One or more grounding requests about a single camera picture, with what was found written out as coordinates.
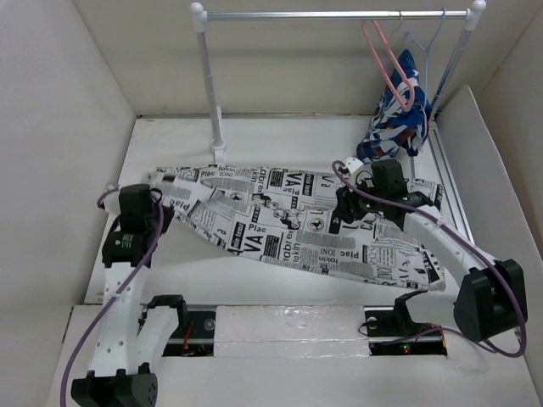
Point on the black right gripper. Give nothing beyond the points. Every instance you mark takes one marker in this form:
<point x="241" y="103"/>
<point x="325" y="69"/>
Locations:
<point x="345" y="203"/>

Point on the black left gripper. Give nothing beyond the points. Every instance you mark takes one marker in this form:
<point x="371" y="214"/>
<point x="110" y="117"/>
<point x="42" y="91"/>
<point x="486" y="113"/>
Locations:
<point x="167" y="215"/>

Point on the newspaper print trousers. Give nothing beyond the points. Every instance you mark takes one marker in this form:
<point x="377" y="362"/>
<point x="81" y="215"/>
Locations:
<point x="286" y="217"/>

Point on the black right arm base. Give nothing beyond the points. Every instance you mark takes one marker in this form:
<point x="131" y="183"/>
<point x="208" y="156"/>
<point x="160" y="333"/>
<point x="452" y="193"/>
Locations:
<point x="393" y="333"/>

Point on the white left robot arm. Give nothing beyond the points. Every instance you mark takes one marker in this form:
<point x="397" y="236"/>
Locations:
<point x="115" y="361"/>

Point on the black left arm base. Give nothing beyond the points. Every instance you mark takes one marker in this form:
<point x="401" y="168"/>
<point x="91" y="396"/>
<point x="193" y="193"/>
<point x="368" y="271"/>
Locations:
<point x="196" y="337"/>

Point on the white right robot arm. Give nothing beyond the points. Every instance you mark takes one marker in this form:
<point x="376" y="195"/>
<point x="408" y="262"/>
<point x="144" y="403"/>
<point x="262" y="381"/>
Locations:
<point x="491" y="298"/>

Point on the light blue clothes hanger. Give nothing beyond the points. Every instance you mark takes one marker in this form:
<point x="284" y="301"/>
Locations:
<point x="427" y="52"/>

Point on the blue patterned garment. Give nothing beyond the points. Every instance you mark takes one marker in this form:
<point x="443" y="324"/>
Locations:
<point x="391" y="129"/>

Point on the white clothes rack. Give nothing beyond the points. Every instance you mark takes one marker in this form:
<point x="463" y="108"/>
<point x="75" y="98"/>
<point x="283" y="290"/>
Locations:
<point x="201" y="17"/>

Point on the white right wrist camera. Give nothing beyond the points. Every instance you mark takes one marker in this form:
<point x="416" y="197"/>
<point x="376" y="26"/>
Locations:
<point x="351" y="166"/>

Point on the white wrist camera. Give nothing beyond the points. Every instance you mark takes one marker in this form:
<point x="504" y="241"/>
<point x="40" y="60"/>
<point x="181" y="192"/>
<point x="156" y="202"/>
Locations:
<point x="351" y="166"/>
<point x="111" y="187"/>

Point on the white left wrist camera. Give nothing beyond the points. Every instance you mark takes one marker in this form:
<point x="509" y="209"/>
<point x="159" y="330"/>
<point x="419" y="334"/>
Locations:
<point x="111" y="187"/>

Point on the aluminium rail right side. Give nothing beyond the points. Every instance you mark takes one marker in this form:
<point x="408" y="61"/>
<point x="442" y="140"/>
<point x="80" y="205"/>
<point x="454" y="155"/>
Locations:
<point x="453" y="201"/>

